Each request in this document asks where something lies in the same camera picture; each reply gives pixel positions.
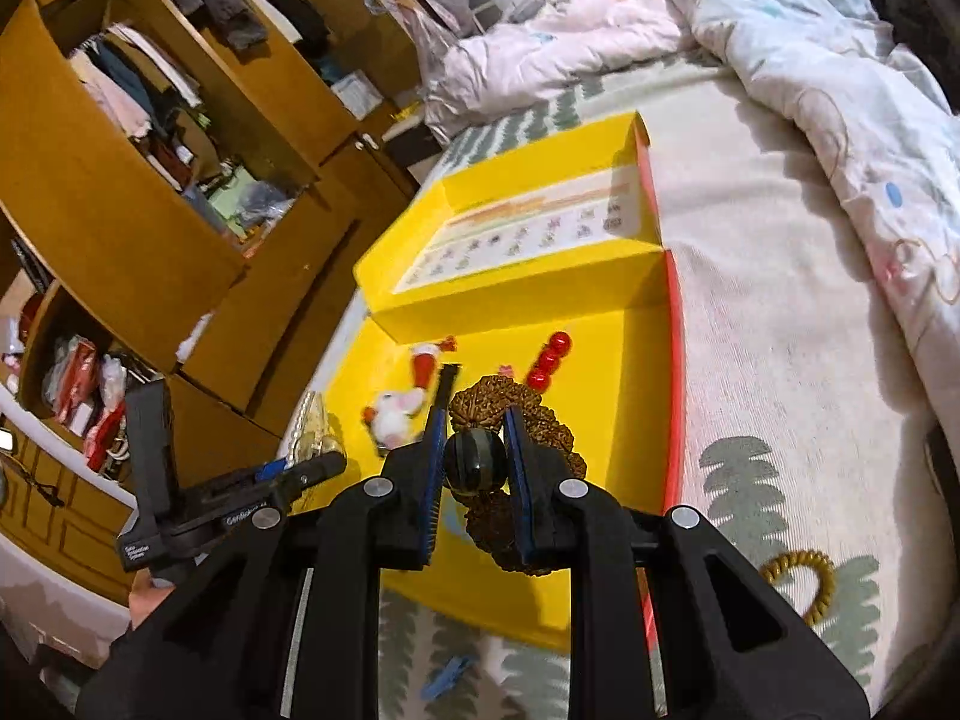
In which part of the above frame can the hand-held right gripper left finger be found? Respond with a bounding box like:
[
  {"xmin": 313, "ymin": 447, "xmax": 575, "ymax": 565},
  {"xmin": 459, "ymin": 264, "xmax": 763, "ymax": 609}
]
[{"xmin": 75, "ymin": 364, "xmax": 462, "ymax": 720}]

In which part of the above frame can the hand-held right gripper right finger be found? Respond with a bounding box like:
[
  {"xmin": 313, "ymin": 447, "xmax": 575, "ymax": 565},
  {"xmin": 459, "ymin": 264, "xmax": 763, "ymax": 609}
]
[{"xmin": 502, "ymin": 405, "xmax": 875, "ymax": 720}]

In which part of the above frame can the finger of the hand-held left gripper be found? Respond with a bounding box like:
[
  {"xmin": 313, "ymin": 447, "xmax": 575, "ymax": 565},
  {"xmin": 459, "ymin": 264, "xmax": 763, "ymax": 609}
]
[{"xmin": 251, "ymin": 452, "xmax": 348, "ymax": 500}]

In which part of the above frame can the pearl hair clip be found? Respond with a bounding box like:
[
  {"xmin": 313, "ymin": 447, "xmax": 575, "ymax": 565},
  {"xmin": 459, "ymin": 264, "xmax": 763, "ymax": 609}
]
[{"xmin": 289, "ymin": 392, "xmax": 346, "ymax": 462}]

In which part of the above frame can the white plush bunny hair clip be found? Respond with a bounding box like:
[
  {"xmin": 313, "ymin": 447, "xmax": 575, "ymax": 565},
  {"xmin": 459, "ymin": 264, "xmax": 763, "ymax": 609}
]
[{"xmin": 362, "ymin": 388, "xmax": 427, "ymax": 447}]

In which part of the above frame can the brown rudraksha bead bracelet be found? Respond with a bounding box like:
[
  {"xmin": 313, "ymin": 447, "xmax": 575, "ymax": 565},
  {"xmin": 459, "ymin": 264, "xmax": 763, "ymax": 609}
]
[{"xmin": 448, "ymin": 375, "xmax": 578, "ymax": 578}]

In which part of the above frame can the red santa hair clip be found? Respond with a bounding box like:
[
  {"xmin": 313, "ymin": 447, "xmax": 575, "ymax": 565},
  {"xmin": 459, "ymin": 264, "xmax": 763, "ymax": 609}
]
[{"xmin": 411, "ymin": 336, "xmax": 458, "ymax": 387}]

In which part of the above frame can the red bead hairpin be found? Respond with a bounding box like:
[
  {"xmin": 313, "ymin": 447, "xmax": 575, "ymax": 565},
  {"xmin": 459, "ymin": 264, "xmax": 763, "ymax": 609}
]
[{"xmin": 525, "ymin": 330, "xmax": 575, "ymax": 392}]

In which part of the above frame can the yellow cardboard box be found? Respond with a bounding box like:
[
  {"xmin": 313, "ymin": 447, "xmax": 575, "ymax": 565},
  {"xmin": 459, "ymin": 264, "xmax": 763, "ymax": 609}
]
[{"xmin": 352, "ymin": 111, "xmax": 687, "ymax": 653}]

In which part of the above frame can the blue clothespin hair clip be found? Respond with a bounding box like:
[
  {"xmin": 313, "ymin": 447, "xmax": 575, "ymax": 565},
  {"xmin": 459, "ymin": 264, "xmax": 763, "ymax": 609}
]
[{"xmin": 420, "ymin": 654, "xmax": 479, "ymax": 700}]

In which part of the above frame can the olive wooden bead bracelet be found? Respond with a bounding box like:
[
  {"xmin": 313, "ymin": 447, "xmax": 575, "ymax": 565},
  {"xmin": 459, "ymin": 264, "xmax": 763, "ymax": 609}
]
[{"xmin": 765, "ymin": 549, "xmax": 837, "ymax": 623}]

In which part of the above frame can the person's left hand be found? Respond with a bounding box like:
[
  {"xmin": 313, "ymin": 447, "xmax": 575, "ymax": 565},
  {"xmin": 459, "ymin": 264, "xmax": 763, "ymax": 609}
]
[{"xmin": 129, "ymin": 583, "xmax": 181, "ymax": 631}]

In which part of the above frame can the wooden wardrobe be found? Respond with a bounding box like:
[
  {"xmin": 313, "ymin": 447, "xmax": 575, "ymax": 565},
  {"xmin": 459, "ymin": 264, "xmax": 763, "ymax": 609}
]
[{"xmin": 0, "ymin": 0, "xmax": 421, "ymax": 608}]

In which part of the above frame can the dark nightstand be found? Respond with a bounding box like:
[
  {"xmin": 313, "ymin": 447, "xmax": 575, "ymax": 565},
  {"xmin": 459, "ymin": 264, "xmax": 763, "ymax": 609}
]
[{"xmin": 379, "ymin": 101, "xmax": 443, "ymax": 170}]

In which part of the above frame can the clear plastic bag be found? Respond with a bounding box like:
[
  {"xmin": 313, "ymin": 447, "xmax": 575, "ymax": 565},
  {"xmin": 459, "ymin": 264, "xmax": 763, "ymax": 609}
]
[{"xmin": 330, "ymin": 0, "xmax": 466, "ymax": 83}]

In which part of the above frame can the white cartoon print duvet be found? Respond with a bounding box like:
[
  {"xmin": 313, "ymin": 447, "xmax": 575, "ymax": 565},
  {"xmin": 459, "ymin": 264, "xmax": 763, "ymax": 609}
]
[{"xmin": 626, "ymin": 0, "xmax": 960, "ymax": 428}]

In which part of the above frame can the black garment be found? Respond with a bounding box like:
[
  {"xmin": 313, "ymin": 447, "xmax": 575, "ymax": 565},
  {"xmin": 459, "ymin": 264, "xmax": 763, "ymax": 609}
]
[{"xmin": 859, "ymin": 0, "xmax": 960, "ymax": 113}]

